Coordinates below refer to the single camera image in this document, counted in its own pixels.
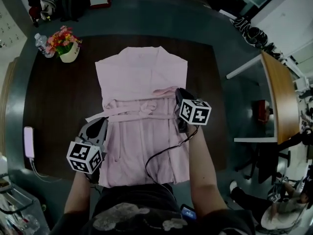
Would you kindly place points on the black office chair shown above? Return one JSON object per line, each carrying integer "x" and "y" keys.
{"x": 264, "y": 165}

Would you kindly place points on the light wooden table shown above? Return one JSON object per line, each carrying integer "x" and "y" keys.
{"x": 283, "y": 97}

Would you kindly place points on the red bag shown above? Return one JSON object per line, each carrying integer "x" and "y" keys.
{"x": 34, "y": 15}

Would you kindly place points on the person's black printed shirt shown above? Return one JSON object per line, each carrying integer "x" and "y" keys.
{"x": 137, "y": 217}

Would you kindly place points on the white pot of flowers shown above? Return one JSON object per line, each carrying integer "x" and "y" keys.
{"x": 67, "y": 54}

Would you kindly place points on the black backpack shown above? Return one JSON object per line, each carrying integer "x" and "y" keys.
{"x": 71, "y": 7}

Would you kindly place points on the person's left forearm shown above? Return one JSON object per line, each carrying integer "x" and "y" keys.
{"x": 78, "y": 192}

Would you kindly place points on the pink robe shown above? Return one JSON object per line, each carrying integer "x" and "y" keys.
{"x": 137, "y": 77}

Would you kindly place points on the white power bank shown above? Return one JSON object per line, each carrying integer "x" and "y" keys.
{"x": 29, "y": 142}

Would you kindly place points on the black phone with blue screen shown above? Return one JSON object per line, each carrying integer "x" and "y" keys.
{"x": 188, "y": 212}

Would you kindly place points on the black white patterned bag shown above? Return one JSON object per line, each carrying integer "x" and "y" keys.
{"x": 240, "y": 24}
{"x": 255, "y": 38}

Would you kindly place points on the clear water bottle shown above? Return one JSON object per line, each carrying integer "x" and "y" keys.
{"x": 41, "y": 44}

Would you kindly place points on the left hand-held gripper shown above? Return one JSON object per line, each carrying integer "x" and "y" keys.
{"x": 82, "y": 157}

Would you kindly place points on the white locker cabinet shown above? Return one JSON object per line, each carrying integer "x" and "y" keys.
{"x": 9, "y": 26}

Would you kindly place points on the glass top cart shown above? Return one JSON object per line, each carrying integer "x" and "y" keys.
{"x": 17, "y": 204}

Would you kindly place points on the small red bin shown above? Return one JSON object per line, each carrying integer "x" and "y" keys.
{"x": 264, "y": 111}

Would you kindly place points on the crumpled plastic bottle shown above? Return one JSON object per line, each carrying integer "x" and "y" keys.
{"x": 31, "y": 223}

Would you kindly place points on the person's right forearm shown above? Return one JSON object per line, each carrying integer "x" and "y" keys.
{"x": 205, "y": 170}

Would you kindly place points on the white striped bag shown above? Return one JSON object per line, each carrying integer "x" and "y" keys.
{"x": 47, "y": 7}

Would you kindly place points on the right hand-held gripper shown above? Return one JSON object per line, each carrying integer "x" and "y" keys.
{"x": 195, "y": 112}

